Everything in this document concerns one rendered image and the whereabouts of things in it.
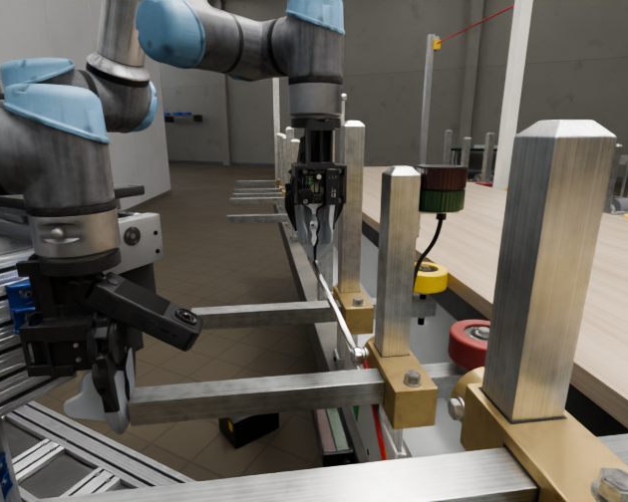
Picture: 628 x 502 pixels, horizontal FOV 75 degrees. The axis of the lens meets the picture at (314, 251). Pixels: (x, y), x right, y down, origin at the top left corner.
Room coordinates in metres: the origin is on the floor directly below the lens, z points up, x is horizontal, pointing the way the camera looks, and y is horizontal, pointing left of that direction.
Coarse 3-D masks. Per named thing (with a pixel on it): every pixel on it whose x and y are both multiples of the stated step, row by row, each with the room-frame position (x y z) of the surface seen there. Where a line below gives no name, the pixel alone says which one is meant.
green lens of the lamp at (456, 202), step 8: (424, 192) 0.47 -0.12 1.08; (432, 192) 0.46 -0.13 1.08; (440, 192) 0.46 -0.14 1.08; (448, 192) 0.46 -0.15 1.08; (456, 192) 0.46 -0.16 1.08; (464, 192) 0.47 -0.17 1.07; (424, 200) 0.47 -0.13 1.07; (432, 200) 0.46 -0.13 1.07; (440, 200) 0.46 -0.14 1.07; (448, 200) 0.46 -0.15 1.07; (456, 200) 0.46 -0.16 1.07; (464, 200) 0.47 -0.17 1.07; (424, 208) 0.47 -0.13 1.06; (432, 208) 0.46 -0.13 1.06; (440, 208) 0.46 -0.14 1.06; (448, 208) 0.46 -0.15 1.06; (456, 208) 0.46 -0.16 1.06
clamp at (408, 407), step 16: (368, 352) 0.49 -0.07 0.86; (368, 368) 0.49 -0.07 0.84; (384, 368) 0.43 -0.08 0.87; (400, 368) 0.43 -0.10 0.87; (416, 368) 0.43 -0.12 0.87; (400, 384) 0.40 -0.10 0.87; (432, 384) 0.40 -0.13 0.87; (384, 400) 0.42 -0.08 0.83; (400, 400) 0.39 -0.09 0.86; (416, 400) 0.39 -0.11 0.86; (432, 400) 0.39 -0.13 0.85; (400, 416) 0.39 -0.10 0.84; (416, 416) 0.39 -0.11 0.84; (432, 416) 0.39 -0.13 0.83
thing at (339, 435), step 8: (328, 408) 0.58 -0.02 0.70; (336, 408) 0.58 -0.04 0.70; (328, 416) 0.56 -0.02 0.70; (336, 416) 0.56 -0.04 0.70; (336, 424) 0.54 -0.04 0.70; (336, 432) 0.53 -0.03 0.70; (344, 432) 0.53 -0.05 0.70; (336, 440) 0.51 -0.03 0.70; (344, 440) 0.51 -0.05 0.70; (344, 448) 0.49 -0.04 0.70
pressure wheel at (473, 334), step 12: (456, 324) 0.48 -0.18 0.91; (468, 324) 0.48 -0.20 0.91; (480, 324) 0.48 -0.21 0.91; (456, 336) 0.45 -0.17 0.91; (468, 336) 0.45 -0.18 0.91; (480, 336) 0.45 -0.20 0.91; (456, 348) 0.44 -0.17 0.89; (468, 348) 0.43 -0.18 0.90; (480, 348) 0.42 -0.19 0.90; (456, 360) 0.44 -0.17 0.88; (468, 360) 0.43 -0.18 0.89; (480, 360) 0.42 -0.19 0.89
